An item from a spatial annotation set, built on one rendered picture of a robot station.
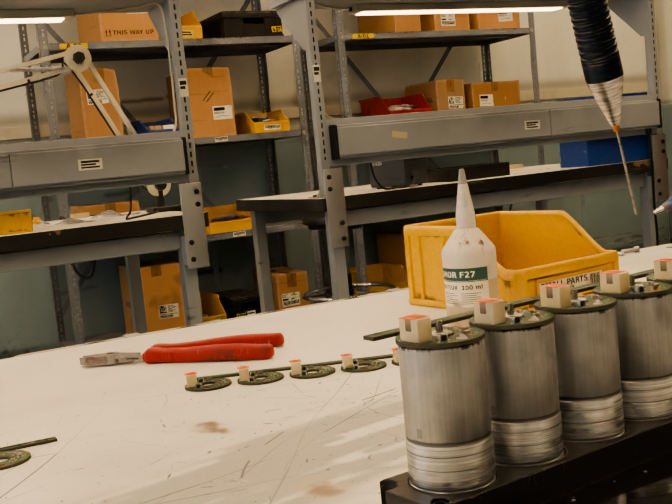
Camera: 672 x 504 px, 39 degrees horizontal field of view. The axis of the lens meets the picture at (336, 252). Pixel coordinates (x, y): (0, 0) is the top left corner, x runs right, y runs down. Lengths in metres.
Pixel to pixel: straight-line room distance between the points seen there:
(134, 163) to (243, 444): 2.21
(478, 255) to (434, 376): 0.33
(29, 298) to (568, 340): 4.45
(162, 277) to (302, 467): 4.03
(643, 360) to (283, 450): 0.15
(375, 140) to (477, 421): 2.62
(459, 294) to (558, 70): 5.53
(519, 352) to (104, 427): 0.24
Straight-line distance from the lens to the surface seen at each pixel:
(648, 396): 0.32
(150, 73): 4.86
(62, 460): 0.42
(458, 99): 5.12
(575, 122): 3.32
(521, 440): 0.28
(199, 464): 0.39
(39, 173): 2.54
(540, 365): 0.28
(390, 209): 2.97
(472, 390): 0.26
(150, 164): 2.60
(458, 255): 0.58
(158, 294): 4.39
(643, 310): 0.32
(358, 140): 2.84
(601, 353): 0.30
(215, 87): 4.51
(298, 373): 0.51
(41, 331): 4.72
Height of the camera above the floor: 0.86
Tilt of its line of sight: 6 degrees down
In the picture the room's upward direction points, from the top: 6 degrees counter-clockwise
